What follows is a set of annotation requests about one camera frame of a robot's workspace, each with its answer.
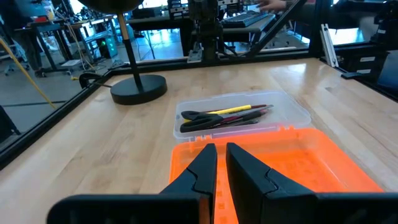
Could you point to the orange plastic box lid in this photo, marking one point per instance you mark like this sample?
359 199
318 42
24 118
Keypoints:
311 168

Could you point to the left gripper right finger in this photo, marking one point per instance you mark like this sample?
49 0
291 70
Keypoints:
248 180

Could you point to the clear plastic supply box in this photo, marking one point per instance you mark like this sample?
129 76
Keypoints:
289 112

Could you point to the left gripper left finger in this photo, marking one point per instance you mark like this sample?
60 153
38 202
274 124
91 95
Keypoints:
205 174

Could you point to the dark grey desk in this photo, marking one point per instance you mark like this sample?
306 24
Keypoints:
248 30

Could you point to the person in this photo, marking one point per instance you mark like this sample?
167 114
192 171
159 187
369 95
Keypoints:
29 40

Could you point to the matte black pen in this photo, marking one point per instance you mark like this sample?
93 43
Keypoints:
256 115

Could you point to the person's hand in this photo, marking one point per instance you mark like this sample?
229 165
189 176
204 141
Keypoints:
272 4

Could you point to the computer tower green light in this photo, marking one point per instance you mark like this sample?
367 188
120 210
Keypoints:
109 48

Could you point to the backlit black keyboard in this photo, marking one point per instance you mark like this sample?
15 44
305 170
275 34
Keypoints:
245 19

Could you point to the white aluminium extrusion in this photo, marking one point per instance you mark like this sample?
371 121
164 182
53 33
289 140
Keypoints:
329 46

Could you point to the black labelled box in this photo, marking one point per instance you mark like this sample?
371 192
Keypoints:
357 67

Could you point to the person's forearm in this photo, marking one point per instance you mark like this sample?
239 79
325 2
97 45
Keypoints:
329 18

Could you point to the pink pencil yellow eraser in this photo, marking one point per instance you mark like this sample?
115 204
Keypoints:
239 117

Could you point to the yellow highlighter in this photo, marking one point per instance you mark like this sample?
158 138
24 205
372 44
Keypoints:
233 109

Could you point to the black aluminium table frame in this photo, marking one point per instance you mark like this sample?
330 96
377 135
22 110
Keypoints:
46 124

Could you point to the black Pilot gel pen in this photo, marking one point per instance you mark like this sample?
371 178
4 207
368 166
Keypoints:
245 123

